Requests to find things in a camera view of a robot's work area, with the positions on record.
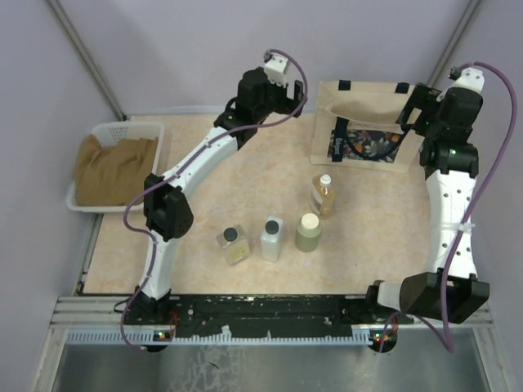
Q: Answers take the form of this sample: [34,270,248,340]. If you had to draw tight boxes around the cream canvas tote bag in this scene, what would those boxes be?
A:
[310,79,422,173]

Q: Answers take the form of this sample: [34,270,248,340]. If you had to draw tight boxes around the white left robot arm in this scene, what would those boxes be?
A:
[128,67,308,324]

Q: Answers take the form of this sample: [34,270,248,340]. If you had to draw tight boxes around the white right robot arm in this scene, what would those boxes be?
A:
[364,83,489,323]

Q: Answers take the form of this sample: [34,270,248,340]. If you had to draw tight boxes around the amber liquid clear bottle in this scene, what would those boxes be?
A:
[310,174,336,219]

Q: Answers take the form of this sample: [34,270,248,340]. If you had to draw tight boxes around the white square bottle black cap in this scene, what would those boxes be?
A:
[261,216,284,262]

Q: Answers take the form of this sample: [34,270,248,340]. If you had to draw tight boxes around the clear square bottle black cap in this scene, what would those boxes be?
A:
[217,225,251,266]

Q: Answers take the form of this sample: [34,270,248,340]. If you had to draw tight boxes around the olive green bottle cream cap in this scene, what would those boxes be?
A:
[295,213,322,253]

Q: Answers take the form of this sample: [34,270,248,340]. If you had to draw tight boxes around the white plastic basket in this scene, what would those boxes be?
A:
[65,122,164,214]

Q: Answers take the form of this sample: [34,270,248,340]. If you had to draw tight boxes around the brown cloth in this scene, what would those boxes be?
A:
[73,136,159,207]

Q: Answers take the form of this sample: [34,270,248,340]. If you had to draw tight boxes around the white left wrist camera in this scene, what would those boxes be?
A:
[263,54,289,87]

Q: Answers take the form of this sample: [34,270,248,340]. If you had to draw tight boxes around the aluminium frame rail right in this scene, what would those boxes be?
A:
[427,0,483,86]

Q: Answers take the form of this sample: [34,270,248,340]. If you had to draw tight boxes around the aluminium frame rail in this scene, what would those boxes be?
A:
[43,0,128,121]
[427,0,483,86]

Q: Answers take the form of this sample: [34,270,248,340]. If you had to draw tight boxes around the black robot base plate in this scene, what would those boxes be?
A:
[114,293,392,341]

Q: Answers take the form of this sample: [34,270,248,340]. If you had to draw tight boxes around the aluminium frame rail left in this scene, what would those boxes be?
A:
[43,0,128,121]

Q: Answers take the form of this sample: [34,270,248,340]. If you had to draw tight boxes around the white slotted cable duct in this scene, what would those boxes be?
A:
[65,327,384,346]

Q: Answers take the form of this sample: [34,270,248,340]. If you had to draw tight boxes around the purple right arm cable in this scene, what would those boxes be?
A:
[378,60,516,354]

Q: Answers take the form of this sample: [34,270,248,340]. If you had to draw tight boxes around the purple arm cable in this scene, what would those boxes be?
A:
[378,60,516,354]
[119,48,308,354]

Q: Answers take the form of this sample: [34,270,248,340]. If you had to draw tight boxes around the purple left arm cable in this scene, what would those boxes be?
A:
[119,48,308,354]

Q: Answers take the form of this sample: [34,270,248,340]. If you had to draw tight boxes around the aluminium front frame rails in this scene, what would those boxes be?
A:
[50,296,494,328]

